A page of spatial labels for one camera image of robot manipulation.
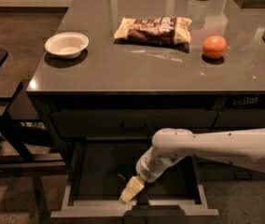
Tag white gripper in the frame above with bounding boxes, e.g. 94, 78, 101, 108
119, 147, 182, 203

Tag green and yellow sponge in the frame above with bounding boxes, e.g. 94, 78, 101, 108
117, 173, 127, 183

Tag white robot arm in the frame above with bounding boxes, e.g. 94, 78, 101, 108
119, 128, 265, 224

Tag open grey middle drawer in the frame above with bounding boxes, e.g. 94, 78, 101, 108
51, 142, 211, 224

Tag closed grey top drawer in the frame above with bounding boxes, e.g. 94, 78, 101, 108
50, 109, 214, 138

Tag grey kitchen island cabinet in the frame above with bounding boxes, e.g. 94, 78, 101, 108
30, 92, 265, 174

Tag black bar stool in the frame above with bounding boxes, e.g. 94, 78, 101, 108
0, 49, 65, 185

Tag white paper bowl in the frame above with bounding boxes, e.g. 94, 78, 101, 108
45, 32, 89, 59

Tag brown and yellow snack bag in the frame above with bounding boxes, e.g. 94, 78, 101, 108
114, 17, 192, 45

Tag orange round fruit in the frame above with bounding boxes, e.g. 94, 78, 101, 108
202, 35, 227, 60

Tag black drawer handle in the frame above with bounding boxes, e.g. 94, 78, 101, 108
120, 122, 147, 133

